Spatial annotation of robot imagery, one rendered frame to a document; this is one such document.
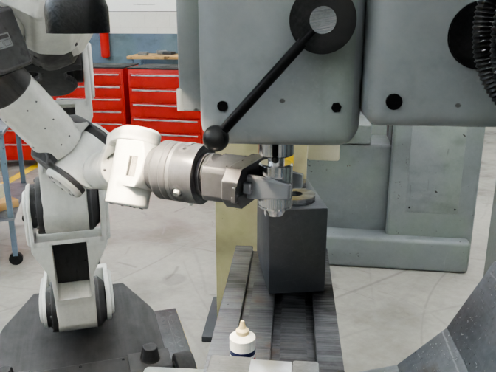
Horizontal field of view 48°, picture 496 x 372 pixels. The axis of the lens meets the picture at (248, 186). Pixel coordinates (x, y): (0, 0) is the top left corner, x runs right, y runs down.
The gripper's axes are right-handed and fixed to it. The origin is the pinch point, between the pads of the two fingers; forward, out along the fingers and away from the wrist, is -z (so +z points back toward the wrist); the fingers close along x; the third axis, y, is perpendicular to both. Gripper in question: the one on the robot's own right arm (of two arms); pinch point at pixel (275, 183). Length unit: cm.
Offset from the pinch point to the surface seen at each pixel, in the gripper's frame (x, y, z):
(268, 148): -2.4, -5.4, 0.3
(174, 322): 87, 85, 69
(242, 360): -9.5, 22.4, 0.8
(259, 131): -9.9, -9.3, -1.4
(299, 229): 32.2, 19.2, 6.4
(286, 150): -1.5, -5.2, -1.8
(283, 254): 30.7, 24.6, 9.1
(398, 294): 219, 124, 6
